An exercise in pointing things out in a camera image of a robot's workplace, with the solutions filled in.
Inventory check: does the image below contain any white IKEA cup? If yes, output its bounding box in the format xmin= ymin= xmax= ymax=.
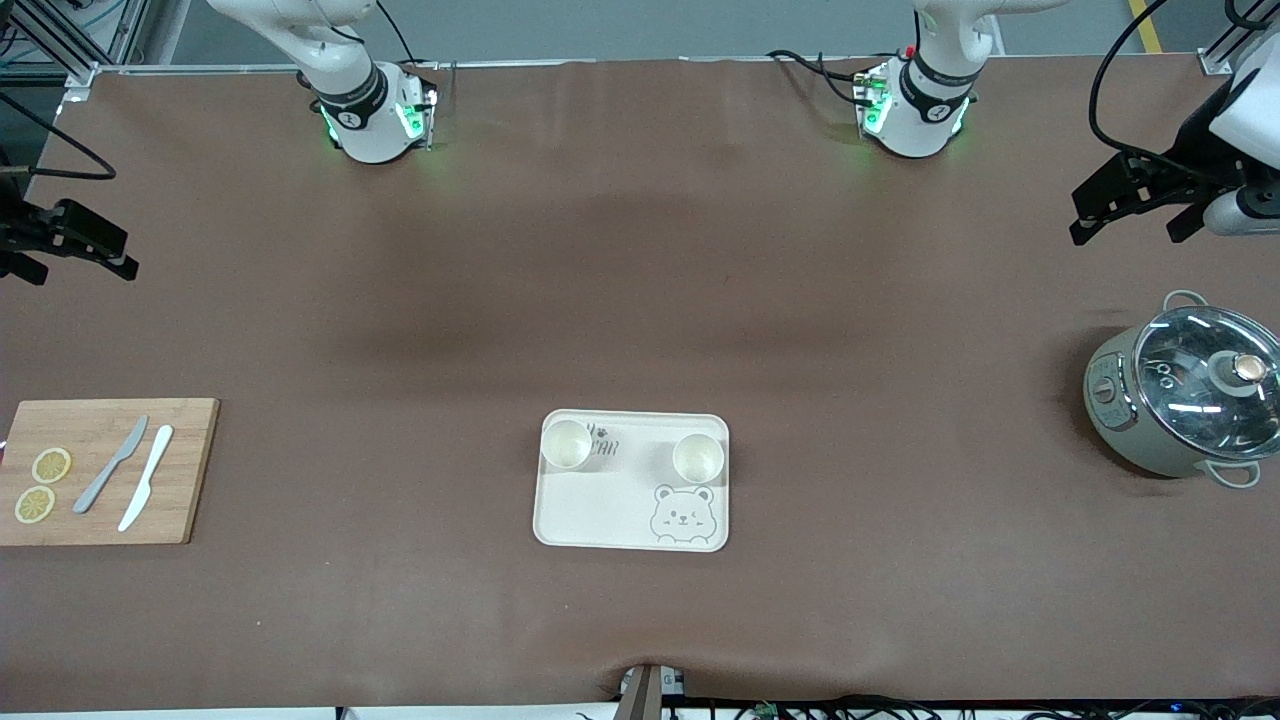
xmin=672 ymin=433 xmax=725 ymax=486
xmin=541 ymin=419 xmax=594 ymax=472

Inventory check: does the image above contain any glass pot lid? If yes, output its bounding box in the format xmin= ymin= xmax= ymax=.
xmin=1133 ymin=305 xmax=1280 ymax=461

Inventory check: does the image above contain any grey plastic knife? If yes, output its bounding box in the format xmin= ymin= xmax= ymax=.
xmin=72 ymin=415 xmax=150 ymax=515

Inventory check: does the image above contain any white plastic knife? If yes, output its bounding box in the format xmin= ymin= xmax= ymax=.
xmin=117 ymin=425 xmax=175 ymax=533

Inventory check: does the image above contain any wooden cutting board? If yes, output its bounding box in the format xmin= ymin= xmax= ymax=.
xmin=0 ymin=398 xmax=220 ymax=547

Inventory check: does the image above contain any brown table mat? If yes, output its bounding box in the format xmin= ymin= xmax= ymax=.
xmin=0 ymin=55 xmax=1280 ymax=713

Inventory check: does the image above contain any cream bear print tray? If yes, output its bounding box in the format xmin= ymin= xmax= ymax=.
xmin=532 ymin=409 xmax=731 ymax=553

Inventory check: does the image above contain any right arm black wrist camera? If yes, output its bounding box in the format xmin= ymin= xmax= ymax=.
xmin=0 ymin=198 xmax=140 ymax=282

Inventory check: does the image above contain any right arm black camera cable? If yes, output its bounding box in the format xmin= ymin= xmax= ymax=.
xmin=0 ymin=92 xmax=118 ymax=183

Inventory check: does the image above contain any aluminium frame post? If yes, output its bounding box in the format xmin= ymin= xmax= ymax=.
xmin=0 ymin=0 xmax=101 ymax=101
xmin=1200 ymin=0 xmax=1280 ymax=76

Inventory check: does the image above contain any left arm base black cable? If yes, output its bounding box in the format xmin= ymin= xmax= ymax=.
xmin=766 ymin=48 xmax=873 ymax=106

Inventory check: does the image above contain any arm base black cable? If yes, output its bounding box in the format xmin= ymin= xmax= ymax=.
xmin=375 ymin=0 xmax=421 ymax=69
xmin=766 ymin=48 xmax=873 ymax=106

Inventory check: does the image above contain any right arm base black cable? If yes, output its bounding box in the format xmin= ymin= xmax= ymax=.
xmin=375 ymin=0 xmax=421 ymax=69

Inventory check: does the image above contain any table edge camera mount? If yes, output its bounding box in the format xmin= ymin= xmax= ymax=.
xmin=612 ymin=662 xmax=691 ymax=720

